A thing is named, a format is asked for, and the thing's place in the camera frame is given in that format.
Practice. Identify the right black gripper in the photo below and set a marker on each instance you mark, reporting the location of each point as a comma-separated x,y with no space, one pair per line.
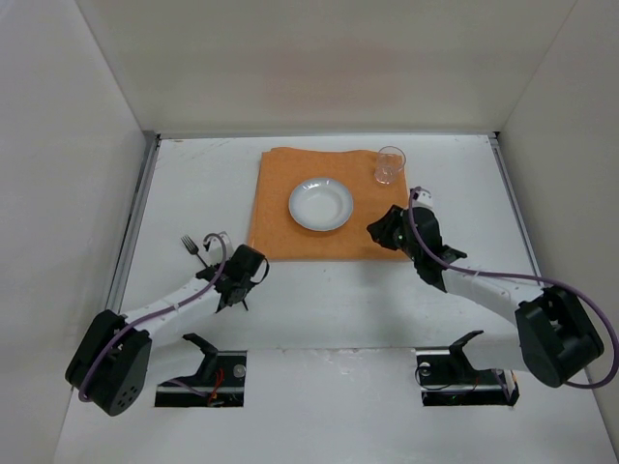
393,228

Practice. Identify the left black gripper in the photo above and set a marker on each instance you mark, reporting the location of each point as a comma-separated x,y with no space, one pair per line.
230,294

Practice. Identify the orange cloth napkin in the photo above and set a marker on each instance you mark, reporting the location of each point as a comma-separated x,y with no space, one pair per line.
275,233

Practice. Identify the clear plastic cup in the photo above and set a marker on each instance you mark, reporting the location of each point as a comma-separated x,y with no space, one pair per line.
390,161

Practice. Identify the clear plastic plate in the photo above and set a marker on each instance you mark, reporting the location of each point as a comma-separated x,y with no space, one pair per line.
321,204

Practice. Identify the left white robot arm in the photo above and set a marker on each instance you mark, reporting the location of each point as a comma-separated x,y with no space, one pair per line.
157,344

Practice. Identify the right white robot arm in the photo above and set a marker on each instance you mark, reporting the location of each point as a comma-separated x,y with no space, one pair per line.
554,334

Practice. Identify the black plastic fork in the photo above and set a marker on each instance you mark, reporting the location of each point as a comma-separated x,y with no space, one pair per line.
192,248

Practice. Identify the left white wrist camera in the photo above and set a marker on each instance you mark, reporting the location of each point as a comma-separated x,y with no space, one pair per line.
217,246

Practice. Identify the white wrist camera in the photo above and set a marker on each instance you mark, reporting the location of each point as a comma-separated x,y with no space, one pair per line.
217,246
420,197

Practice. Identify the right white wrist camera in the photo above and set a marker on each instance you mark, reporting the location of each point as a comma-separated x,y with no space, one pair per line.
420,197

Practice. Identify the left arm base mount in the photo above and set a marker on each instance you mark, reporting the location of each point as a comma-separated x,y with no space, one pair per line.
220,386

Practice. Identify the right aluminium table rail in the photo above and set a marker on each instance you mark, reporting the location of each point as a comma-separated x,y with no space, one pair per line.
494,140

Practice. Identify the aluminium table rail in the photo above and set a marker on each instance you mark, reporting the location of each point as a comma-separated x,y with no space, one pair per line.
122,268
494,140

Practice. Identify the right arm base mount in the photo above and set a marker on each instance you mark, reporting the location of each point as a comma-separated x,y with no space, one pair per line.
445,380

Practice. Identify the left aluminium table rail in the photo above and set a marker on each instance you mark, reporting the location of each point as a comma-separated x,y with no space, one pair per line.
122,268

